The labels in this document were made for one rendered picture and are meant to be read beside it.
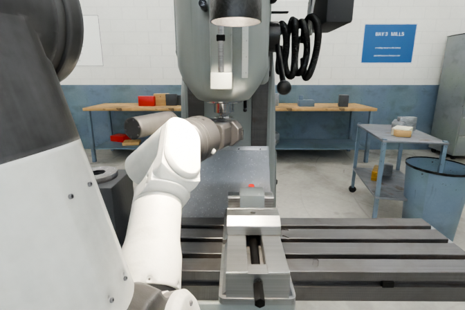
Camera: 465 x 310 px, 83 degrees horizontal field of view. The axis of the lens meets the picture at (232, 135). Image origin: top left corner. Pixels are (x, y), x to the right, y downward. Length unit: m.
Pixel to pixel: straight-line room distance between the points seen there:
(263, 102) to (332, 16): 0.36
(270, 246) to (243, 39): 0.43
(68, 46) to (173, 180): 0.21
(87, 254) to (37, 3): 0.15
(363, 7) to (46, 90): 5.32
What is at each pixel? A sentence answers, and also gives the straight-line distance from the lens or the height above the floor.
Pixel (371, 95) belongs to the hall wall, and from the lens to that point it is 5.42.
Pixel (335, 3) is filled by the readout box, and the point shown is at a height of 1.57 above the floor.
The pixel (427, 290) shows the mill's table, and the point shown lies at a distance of 0.82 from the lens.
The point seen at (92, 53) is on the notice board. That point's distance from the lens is 5.44.
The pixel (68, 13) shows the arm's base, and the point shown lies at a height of 1.40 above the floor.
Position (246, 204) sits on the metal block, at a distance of 0.67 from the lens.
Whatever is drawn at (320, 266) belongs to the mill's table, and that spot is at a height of 0.94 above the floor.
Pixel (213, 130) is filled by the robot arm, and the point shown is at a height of 1.26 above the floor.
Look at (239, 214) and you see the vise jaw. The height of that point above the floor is 1.05.
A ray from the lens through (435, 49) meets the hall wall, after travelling 5.98.
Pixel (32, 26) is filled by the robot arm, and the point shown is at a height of 1.39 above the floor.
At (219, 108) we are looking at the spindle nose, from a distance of 0.60.
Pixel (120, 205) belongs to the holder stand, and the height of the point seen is 1.07.
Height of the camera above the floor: 1.36
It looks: 13 degrees down
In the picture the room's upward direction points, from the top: straight up
